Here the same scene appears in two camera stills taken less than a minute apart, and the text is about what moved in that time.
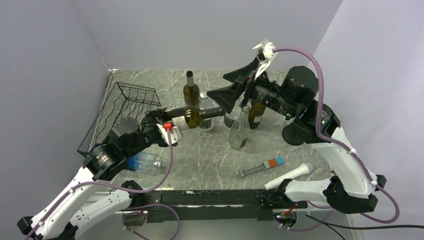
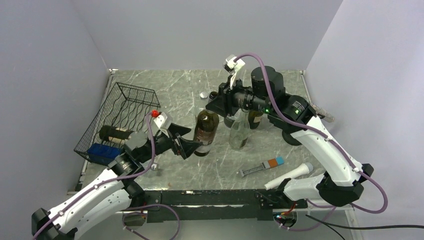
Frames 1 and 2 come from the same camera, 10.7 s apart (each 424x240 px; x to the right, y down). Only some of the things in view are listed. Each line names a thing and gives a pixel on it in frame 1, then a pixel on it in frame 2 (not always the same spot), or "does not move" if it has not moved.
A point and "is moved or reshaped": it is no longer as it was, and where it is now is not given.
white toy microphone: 305,168 does not move
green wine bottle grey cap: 191,91 to 205,130
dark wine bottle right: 256,112 does not move
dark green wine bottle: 189,117 is moved or reshaped
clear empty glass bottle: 240,132 does not move
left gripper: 155,113 to 188,147
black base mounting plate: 163,206 does not move
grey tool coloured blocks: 270,164 does not move
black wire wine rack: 124,101 does not move
